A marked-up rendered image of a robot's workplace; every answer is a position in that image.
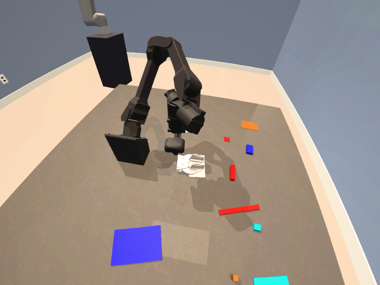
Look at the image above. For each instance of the blue rectangular block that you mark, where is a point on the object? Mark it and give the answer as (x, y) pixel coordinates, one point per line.
(249, 149)

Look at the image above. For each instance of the long red bar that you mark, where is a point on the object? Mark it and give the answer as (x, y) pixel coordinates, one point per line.
(239, 209)

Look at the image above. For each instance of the small cyan cube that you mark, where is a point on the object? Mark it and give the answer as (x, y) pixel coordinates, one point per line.
(257, 227)

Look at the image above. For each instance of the orange flat plate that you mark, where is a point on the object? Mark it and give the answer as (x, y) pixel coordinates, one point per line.
(249, 125)

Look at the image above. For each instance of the red rectangular block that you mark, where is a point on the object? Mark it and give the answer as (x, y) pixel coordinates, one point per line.
(232, 172)

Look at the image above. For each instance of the cyan flat rectangular plate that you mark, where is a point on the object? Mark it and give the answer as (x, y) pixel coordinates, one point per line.
(277, 280)

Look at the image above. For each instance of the blue flat square plate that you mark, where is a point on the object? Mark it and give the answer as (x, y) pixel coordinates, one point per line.
(136, 245)

